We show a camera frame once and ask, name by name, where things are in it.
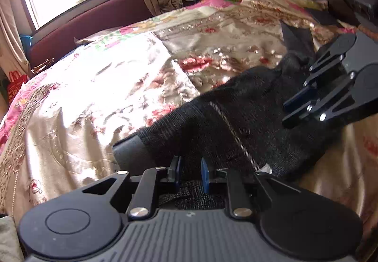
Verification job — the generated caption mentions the dark woven pants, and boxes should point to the dark woven pants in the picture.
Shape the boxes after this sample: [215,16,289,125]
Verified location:
[112,21,358,211]

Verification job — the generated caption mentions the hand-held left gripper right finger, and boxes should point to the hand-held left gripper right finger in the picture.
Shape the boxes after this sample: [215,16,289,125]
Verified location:
[201,157,302,218]

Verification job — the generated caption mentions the grey green cloth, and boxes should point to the grey green cloth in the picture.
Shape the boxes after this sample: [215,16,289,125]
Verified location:
[0,214,25,262]

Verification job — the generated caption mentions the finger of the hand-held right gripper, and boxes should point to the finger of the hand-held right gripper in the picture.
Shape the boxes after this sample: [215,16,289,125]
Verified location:
[283,32,358,113]
[281,92,367,130]

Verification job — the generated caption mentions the red gift bag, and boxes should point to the red gift bag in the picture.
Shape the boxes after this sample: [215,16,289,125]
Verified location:
[7,71,29,104]

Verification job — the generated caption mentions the blue plastic container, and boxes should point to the blue plastic container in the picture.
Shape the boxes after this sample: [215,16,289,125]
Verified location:
[21,34,34,59]

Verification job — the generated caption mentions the gold metal object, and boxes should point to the gold metal object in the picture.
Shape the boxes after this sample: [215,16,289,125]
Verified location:
[30,58,56,74]

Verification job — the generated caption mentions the floral satin bedspread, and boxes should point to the floral satin bedspread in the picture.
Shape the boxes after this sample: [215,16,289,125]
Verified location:
[0,0,378,262]

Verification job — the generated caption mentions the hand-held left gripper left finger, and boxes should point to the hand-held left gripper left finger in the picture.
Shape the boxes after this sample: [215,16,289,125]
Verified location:
[82,156,182,220]

